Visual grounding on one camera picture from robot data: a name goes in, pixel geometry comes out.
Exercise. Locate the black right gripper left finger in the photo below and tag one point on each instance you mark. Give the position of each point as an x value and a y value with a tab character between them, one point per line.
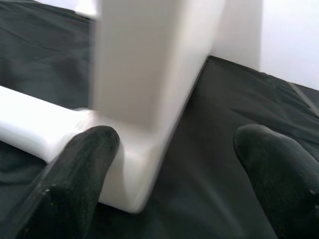
64	189

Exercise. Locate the white plastic table top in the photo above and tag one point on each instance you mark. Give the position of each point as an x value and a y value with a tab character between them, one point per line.
137	74

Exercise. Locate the black table cloth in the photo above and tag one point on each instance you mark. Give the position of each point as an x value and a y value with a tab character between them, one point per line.
224	124

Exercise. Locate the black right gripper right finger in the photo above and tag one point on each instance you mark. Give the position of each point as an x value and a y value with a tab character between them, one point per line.
286	186

